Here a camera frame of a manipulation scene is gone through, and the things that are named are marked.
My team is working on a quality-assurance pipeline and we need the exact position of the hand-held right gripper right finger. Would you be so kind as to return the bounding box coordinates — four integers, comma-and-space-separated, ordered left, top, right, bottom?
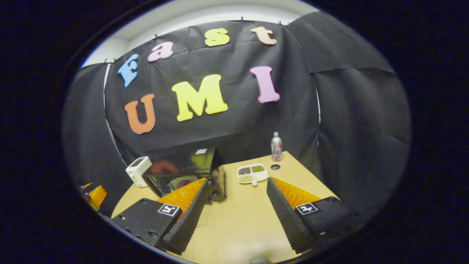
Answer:
266, 177, 361, 253

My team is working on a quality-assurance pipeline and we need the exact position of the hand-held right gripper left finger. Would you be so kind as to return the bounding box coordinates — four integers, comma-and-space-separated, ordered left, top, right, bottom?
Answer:
112, 178, 209, 255

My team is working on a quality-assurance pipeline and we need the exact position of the white square plate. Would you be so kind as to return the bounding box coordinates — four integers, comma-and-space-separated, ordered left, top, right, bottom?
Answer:
169, 175, 200, 192

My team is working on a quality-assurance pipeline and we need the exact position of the black electric oven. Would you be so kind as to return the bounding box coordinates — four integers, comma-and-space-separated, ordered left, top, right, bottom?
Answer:
142, 147, 227, 202

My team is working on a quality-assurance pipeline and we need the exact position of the white toaster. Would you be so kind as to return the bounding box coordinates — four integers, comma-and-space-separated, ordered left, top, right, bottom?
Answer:
126, 156, 152, 188

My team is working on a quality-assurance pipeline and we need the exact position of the white divided dish with grains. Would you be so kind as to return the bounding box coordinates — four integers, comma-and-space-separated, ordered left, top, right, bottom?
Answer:
237, 163, 269, 186

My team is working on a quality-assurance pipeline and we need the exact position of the silver printed bottle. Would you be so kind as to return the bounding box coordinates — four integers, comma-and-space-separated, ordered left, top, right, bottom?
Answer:
271, 132, 282, 162

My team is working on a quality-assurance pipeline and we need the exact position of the black backdrop cloth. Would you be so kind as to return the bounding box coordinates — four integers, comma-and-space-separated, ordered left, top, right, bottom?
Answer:
62, 11, 411, 228

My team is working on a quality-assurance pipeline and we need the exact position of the row of black cloth clips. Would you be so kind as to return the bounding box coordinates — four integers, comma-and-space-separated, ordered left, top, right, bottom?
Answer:
103, 15, 290, 63

